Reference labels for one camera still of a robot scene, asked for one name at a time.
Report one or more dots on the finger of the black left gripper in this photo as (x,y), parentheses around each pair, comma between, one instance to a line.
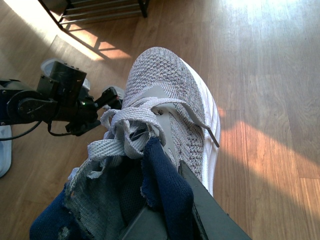
(111,98)

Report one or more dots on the black metal shoe rack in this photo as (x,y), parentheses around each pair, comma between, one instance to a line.
(65,13)

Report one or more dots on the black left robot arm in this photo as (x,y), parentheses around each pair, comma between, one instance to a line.
(20,104)

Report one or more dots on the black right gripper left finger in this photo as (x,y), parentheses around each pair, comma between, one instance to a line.
(147,225)

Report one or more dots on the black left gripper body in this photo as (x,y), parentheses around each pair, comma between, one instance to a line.
(80,113)

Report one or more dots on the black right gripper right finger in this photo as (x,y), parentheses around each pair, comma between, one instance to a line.
(209,220)

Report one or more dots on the grey knit sneaker navy collar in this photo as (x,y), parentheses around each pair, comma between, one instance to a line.
(168,115)

